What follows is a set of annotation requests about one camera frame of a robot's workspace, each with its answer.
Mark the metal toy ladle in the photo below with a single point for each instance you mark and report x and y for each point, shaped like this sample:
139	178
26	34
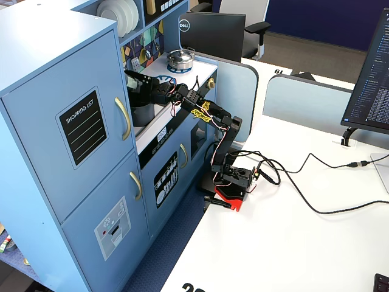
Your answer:
147	54

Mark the white toy plate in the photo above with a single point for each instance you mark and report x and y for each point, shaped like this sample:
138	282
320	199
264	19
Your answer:
111	15
136	13
129	15

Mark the gray salt shaker green label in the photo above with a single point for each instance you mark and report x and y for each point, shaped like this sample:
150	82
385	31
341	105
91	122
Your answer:
132	83

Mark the steel pot with lid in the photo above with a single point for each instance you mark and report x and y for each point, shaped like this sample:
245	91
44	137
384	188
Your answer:
180	58

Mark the metal toy spatula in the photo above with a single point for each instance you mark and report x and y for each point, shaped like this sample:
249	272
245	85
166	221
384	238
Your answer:
135	63

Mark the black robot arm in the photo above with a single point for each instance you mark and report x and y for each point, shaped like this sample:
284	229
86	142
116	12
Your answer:
226	134

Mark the gold stove knob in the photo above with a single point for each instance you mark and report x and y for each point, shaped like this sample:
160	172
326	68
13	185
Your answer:
211	82

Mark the black keyboard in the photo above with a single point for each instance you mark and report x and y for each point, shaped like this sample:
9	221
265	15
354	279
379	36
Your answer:
382	284

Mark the fridge door with shopping list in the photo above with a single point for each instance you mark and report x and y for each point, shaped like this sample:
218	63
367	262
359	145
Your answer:
39	152

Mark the oven door with window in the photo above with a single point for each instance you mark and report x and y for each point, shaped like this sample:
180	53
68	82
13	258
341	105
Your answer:
197	134

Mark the metal toy hanging utensil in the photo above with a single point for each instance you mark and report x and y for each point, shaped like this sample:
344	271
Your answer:
157	45

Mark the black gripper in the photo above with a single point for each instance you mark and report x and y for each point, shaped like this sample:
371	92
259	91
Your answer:
142	83

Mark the silver monitor foot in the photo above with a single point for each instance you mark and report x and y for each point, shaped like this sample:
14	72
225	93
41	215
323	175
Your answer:
381	170

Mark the black and white office chair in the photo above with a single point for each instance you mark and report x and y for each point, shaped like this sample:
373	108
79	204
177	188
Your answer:
252	36

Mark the computer monitor showing text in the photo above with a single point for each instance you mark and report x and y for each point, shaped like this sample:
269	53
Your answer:
373	85

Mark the gray plastic pot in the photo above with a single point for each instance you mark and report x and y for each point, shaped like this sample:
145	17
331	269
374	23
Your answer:
143	117

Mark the blue toy kitchen unit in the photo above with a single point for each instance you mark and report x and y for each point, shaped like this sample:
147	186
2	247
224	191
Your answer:
45	76

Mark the red robot base plate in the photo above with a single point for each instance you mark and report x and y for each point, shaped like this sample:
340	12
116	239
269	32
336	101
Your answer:
231	199

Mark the black Dell monitor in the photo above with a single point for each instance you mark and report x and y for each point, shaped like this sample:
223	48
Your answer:
212	36

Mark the gray desk divider panel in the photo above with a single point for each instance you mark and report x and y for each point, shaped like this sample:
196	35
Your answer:
237	91

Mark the cabinet door with dishes picture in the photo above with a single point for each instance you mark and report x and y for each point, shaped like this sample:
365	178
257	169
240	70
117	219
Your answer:
152	173

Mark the black toy microwave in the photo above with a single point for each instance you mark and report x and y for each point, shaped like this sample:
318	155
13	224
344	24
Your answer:
164	9

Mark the black table clamp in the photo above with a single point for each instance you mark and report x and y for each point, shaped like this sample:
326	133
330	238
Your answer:
217	202

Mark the fridge door with water dispenser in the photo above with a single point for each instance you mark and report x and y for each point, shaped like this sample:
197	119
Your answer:
91	231

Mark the blue desk divider panel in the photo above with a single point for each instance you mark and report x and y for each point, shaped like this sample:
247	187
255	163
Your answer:
304	100

